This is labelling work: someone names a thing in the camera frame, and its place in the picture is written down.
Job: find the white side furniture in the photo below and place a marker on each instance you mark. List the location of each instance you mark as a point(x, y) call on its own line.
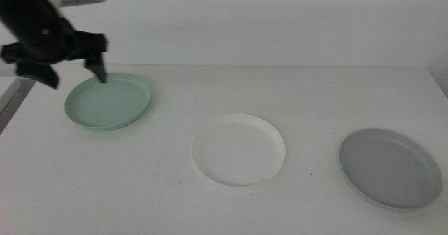
point(6, 93)

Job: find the pale green shallow bowl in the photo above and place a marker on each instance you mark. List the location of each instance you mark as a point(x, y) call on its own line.
point(108, 105)

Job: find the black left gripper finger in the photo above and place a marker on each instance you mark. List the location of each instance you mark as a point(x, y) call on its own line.
point(40, 73)
point(98, 67)

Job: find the white shallow bowl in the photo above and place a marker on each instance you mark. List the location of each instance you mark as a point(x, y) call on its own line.
point(238, 151)

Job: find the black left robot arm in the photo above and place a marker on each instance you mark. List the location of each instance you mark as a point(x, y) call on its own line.
point(24, 7)

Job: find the grey shallow bowl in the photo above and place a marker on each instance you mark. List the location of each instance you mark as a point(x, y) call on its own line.
point(388, 168)

